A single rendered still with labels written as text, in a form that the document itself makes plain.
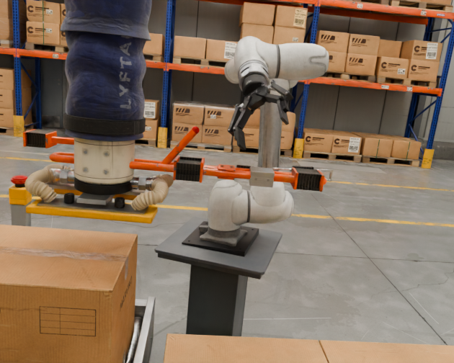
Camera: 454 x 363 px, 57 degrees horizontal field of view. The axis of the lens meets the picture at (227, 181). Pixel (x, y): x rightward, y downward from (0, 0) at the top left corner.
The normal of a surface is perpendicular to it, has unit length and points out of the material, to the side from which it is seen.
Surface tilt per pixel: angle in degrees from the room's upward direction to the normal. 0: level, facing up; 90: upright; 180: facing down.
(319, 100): 90
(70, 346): 90
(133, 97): 75
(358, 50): 92
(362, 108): 90
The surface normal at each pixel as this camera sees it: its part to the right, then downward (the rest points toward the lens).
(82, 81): -0.28, 0.00
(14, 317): 0.04, 0.25
